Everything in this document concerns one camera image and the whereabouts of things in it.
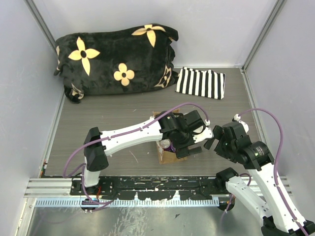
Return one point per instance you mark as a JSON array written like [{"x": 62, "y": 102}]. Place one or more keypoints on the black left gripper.
[{"x": 182, "y": 151}]

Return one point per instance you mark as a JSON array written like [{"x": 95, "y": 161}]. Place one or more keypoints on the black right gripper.
[{"x": 218, "y": 133}]

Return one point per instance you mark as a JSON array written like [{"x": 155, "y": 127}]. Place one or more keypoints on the purple can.
[
  {"x": 170, "y": 148},
  {"x": 166, "y": 143}
]

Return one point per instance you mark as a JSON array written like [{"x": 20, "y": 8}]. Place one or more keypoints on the burlap canvas tote bag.
[{"x": 167, "y": 156}]

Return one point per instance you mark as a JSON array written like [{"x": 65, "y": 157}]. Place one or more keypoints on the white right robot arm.
[{"x": 274, "y": 210}]

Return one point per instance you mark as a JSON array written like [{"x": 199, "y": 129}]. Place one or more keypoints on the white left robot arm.
[{"x": 100, "y": 145}]

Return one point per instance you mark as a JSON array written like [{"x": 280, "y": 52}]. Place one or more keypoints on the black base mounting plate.
[{"x": 157, "y": 188}]

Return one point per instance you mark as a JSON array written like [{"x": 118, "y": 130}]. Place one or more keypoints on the black white striped cloth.
[{"x": 207, "y": 83}]

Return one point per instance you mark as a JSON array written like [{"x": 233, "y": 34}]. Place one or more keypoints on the black floral plush blanket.
[{"x": 134, "y": 60}]

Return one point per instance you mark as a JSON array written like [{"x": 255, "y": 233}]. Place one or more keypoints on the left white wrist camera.
[{"x": 203, "y": 133}]

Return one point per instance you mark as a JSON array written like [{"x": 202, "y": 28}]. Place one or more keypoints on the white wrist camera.
[
  {"x": 203, "y": 133},
  {"x": 237, "y": 118}
]

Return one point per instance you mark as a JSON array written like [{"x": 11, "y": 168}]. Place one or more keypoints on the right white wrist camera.
[{"x": 237, "y": 118}]

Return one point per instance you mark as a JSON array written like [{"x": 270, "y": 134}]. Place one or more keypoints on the white slotted cable duct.
[{"x": 175, "y": 202}]

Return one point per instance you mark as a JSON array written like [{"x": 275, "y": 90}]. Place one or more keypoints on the aluminium rail frame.
[{"x": 59, "y": 187}]

